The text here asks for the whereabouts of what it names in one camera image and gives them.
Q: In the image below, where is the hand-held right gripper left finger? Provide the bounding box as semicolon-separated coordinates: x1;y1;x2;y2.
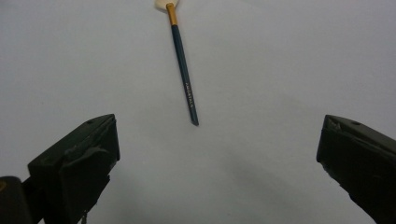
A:
27;113;121;224

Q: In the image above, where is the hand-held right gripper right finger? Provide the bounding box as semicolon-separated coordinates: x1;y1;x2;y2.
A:
316;114;396;224

